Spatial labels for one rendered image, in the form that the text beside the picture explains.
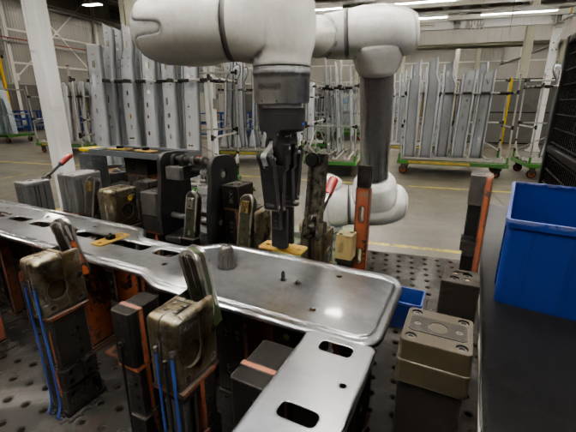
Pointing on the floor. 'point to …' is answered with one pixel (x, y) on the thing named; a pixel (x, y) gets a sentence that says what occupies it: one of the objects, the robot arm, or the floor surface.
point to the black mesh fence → (554, 148)
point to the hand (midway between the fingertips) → (283, 225)
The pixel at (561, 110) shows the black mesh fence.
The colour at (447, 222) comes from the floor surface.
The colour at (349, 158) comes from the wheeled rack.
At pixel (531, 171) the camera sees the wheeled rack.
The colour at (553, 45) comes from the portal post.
